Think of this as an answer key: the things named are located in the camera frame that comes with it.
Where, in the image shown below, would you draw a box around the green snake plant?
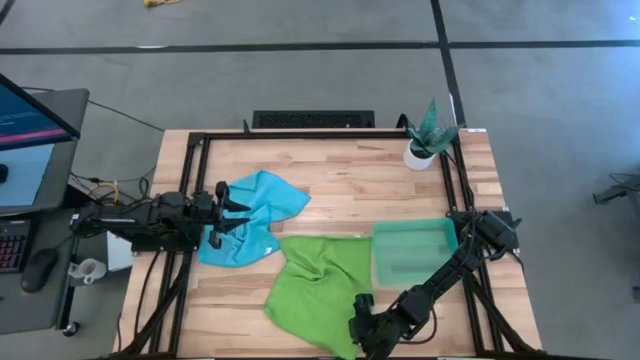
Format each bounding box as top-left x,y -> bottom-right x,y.
405,98 -> 461,157

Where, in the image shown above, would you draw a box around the green microfiber towel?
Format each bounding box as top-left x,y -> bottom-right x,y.
263,234 -> 375,360

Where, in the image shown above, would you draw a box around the white mug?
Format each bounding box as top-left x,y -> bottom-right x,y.
67,258 -> 108,285

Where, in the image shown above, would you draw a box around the black aluminium table frame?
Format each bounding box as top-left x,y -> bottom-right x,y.
112,128 -> 546,360

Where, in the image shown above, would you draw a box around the black floor stand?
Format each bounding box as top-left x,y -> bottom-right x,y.
592,172 -> 640,206

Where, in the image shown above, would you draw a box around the yellow cable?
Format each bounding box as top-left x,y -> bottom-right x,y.
87,182 -> 120,205

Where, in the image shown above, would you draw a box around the grey desk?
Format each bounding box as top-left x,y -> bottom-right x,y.
0,88 -> 91,336

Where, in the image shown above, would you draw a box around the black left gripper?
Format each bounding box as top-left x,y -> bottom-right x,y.
188,181 -> 252,250

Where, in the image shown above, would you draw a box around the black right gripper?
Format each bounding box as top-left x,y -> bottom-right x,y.
348,293 -> 402,360

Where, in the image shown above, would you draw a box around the black computer mouse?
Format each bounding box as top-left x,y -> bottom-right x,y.
20,247 -> 60,294

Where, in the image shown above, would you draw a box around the white box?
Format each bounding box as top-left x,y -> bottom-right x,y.
106,230 -> 135,272

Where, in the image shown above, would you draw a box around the white plant pot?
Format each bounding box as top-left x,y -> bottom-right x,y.
402,138 -> 437,172

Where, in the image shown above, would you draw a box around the thin black floor cable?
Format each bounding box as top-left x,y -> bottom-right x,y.
88,98 -> 166,133

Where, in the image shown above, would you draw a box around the black perforated grille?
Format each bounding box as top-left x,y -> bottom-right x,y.
251,109 -> 376,130

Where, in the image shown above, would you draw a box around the blue microfiber towel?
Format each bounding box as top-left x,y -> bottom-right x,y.
197,169 -> 312,269

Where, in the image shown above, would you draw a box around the black backlit keyboard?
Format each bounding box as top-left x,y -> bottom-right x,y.
0,219 -> 31,274

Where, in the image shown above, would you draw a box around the green translucent plastic basket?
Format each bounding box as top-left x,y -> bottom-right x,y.
372,217 -> 460,289

